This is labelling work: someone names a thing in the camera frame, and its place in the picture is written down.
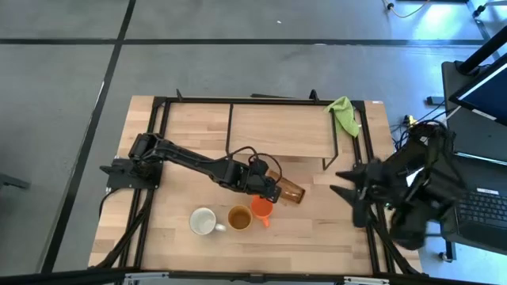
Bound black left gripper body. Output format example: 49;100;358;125
236;157;278;199

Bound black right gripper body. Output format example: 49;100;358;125
356;158;402;207

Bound amber faceted glass tumbler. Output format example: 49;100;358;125
265;169;307;205

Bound small orange mug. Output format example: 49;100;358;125
250;195;276;229

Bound brown mug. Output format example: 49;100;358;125
227;204;254;232

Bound white mug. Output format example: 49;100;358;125
189;207;228;237

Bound wooden shelf with black legs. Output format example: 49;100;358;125
224;101;343;172

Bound green cloth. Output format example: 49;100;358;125
324;95;361;139

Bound black laptop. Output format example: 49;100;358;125
437;152;507;255

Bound black side desk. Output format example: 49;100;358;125
440;59;507;255

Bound black computer monitor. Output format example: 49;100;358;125
448;52;507;128

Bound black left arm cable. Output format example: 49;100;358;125
227;146;284;188

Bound bundle of cables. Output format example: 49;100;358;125
389;113;421;140

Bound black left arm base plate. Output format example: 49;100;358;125
99;155;165;191

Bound orange floor cable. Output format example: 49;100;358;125
381;0;431;19

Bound black camera rig bar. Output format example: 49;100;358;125
0;268;507;285

